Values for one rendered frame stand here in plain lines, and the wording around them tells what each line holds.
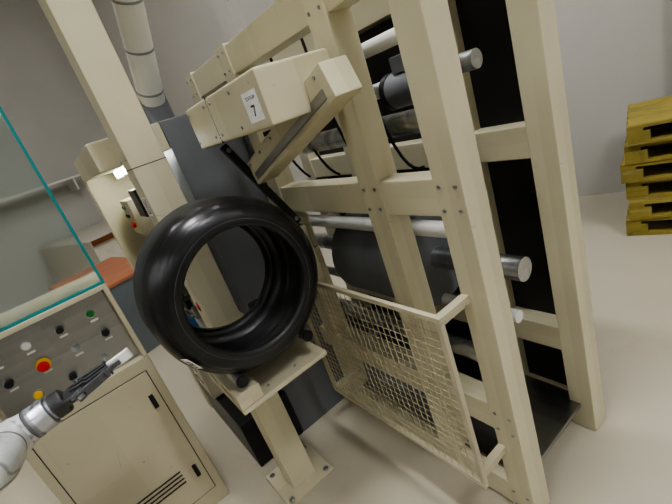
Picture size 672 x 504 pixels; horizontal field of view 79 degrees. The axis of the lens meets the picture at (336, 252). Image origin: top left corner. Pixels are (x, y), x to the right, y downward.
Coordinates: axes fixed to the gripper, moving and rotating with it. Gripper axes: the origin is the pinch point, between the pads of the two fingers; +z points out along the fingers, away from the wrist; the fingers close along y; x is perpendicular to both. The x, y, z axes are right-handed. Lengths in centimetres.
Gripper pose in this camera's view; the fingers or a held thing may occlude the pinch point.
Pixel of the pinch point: (119, 359)
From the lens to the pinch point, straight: 142.3
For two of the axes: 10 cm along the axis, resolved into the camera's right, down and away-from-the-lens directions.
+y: -5.8, -1.0, 8.1
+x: 4.2, 8.1, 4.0
